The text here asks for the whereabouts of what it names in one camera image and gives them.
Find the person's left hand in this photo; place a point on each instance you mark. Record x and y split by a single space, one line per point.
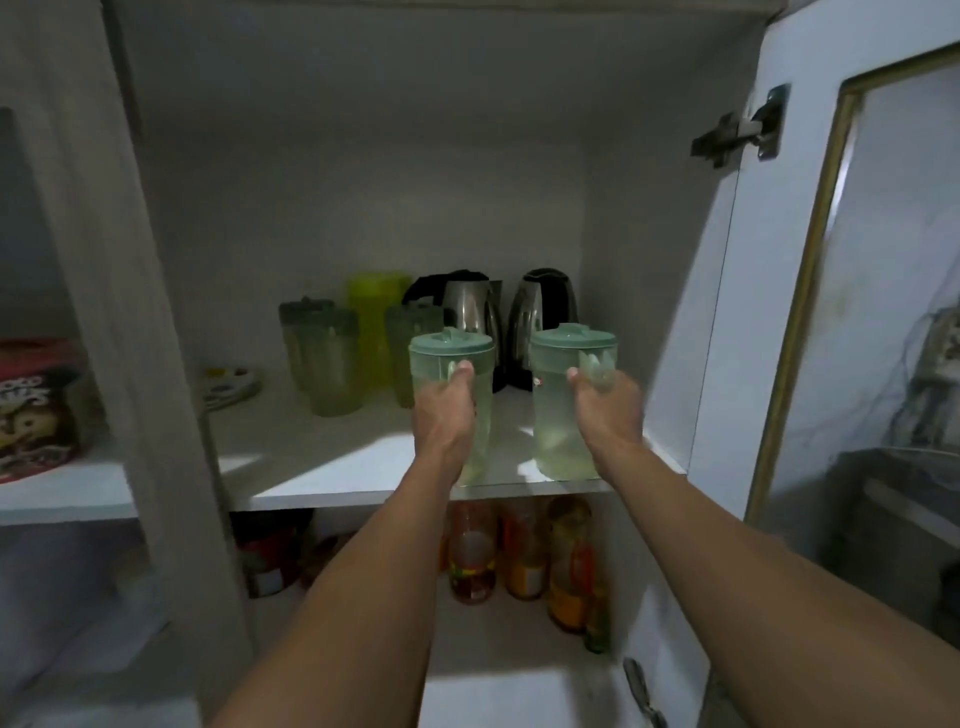
442 416

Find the person's right hand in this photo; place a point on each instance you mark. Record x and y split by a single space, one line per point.
611 416

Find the person's left thumb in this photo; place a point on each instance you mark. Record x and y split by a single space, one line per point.
462 369

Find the person's right thumb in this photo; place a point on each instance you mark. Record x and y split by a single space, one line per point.
578 376

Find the clear pitcher with green lid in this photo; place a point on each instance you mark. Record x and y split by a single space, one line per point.
559 420
431 358

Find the person's left forearm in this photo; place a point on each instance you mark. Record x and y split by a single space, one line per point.
352 600

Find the person's right forearm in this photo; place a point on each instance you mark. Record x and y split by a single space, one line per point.
750 577

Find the steel electric kettle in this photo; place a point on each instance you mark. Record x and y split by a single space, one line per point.
540 300
469 307

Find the green plastic tumbler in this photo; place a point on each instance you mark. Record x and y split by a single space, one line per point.
334 367
401 330
298 337

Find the yellow-green plastic pitcher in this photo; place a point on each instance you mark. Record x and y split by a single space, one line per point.
371 315

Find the white cabinet shelf board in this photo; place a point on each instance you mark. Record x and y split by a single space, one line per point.
337 465

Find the amber liquid bottle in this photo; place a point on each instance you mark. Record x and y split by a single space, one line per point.
472 559
525 555
568 570

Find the small green bottle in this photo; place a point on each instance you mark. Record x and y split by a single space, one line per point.
598 607

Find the patterned plate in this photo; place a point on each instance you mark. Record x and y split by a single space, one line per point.
229 384

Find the white cabinet door with glass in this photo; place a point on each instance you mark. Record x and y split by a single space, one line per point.
757 225

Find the white kitchen cabinet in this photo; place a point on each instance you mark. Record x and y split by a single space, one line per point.
300 150

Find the red tin can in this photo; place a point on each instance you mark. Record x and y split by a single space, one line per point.
270 562

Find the metal cabinet hinge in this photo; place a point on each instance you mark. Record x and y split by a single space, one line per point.
750 127
641 694

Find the red cereal box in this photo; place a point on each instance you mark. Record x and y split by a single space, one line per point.
37 412

